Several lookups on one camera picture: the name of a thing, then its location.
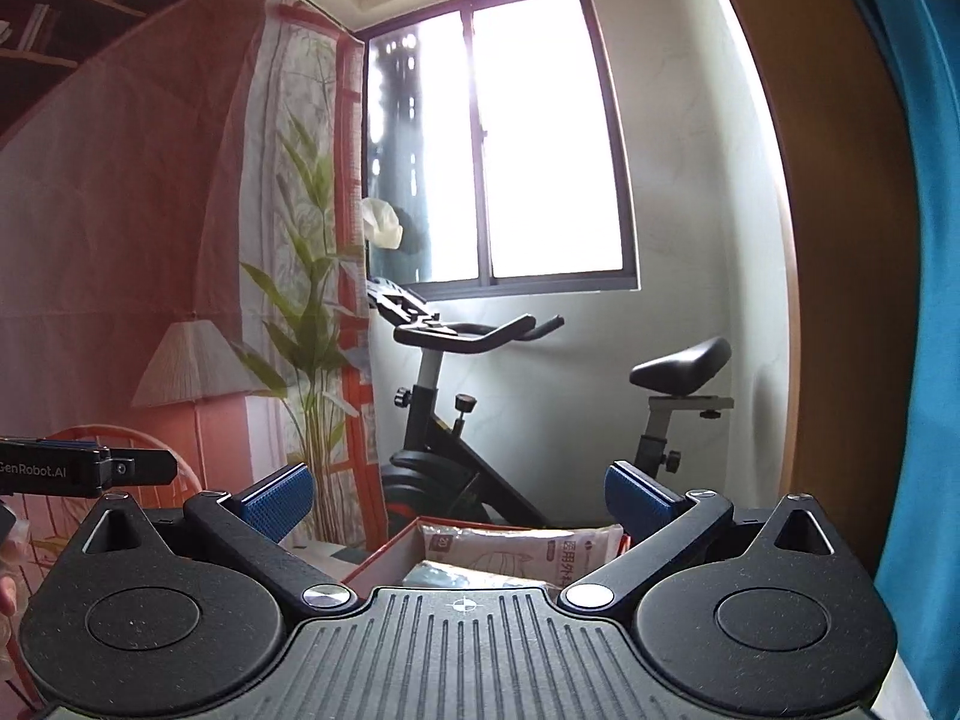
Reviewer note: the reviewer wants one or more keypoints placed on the white face mask package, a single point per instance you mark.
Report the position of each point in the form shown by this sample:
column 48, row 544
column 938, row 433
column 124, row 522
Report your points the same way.
column 557, row 556

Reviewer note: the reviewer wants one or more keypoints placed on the dark framed window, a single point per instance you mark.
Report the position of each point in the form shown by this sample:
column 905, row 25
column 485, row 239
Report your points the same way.
column 492, row 132

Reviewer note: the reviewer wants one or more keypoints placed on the printed red wall tapestry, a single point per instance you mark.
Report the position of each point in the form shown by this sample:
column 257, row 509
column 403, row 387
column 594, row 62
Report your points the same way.
column 180, row 241

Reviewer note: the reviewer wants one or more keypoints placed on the blue cotton pad package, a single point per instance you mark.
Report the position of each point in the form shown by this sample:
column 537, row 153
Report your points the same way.
column 437, row 575

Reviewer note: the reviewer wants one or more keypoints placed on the red strawberry cardboard box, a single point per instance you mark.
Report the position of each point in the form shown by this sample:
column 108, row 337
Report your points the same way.
column 389, row 564

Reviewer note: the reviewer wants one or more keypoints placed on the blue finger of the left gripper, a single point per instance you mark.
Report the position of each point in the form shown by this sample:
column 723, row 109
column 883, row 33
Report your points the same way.
column 142, row 467

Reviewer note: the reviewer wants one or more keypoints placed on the white object on window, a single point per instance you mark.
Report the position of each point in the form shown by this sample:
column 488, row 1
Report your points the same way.
column 380, row 224

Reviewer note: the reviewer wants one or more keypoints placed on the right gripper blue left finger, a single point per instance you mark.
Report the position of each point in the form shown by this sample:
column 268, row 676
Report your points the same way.
column 243, row 531

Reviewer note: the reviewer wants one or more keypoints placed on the brown wooden door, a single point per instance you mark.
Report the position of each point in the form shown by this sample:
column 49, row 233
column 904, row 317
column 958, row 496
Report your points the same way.
column 851, row 232

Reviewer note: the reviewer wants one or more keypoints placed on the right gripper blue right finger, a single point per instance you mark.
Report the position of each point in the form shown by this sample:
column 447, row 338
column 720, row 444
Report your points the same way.
column 669, row 532

